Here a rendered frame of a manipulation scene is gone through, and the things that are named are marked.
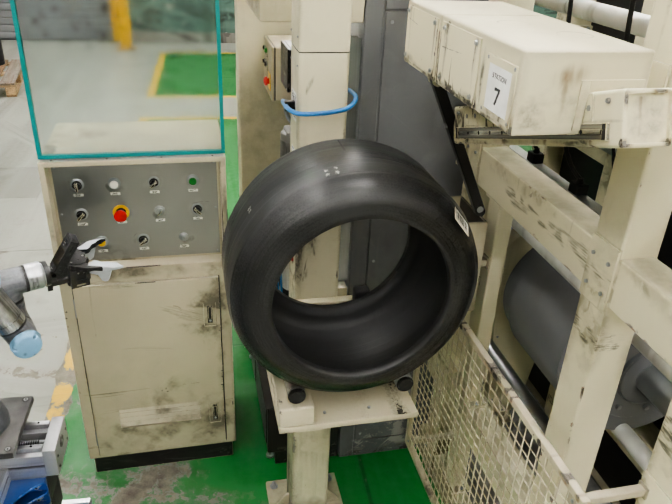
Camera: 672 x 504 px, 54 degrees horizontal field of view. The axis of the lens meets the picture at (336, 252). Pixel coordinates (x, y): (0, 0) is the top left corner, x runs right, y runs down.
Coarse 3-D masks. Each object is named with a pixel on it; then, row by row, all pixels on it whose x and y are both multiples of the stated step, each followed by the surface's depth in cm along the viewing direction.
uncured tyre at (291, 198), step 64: (256, 192) 149; (320, 192) 137; (384, 192) 138; (256, 256) 139; (448, 256) 148; (256, 320) 145; (320, 320) 183; (384, 320) 184; (448, 320) 156; (320, 384) 157
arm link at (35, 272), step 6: (24, 264) 179; (30, 264) 179; (36, 264) 179; (30, 270) 177; (36, 270) 178; (42, 270) 179; (30, 276) 177; (36, 276) 178; (42, 276) 178; (30, 282) 177; (36, 282) 178; (42, 282) 179; (30, 288) 178; (36, 288) 179
